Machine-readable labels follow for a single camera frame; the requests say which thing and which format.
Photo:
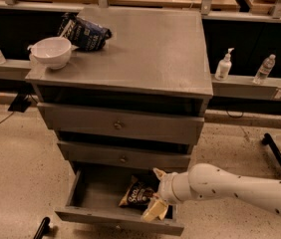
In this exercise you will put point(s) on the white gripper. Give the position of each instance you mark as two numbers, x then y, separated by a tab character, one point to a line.
165	188

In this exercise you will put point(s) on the brown chip bag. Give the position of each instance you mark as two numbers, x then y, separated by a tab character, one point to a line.
141	190

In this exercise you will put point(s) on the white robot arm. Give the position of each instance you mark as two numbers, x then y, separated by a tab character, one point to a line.
205	182

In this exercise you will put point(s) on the grey middle drawer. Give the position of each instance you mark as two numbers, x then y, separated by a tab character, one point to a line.
122	156

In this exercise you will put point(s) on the grey drawer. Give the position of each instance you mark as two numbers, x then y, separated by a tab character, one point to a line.
97	192
119	123
122	156

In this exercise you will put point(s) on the grey bottom drawer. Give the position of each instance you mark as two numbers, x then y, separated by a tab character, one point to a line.
97	192

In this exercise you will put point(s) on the grey top drawer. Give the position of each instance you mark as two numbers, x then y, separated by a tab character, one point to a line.
119	123

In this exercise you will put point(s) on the grey drawer cabinet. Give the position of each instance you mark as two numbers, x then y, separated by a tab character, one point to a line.
155	62

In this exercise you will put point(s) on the dark blue chip bag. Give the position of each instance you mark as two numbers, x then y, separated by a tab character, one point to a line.
86	35

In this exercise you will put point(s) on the black stand leg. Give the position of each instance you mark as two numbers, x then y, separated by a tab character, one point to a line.
280	156

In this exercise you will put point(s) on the white pump bottle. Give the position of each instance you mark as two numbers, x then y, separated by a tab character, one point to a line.
224	66

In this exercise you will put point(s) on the clear water bottle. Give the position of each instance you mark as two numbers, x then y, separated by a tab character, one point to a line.
264	70

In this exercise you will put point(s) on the black power box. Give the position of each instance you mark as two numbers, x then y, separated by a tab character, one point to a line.
20	103

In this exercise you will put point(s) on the white bowl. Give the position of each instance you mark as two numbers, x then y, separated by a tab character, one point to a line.
53	52

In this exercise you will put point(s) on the black post bottom left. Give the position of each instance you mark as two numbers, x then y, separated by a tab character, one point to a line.
43	229

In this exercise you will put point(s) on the grey rail shelf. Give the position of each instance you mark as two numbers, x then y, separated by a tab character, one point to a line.
240	87

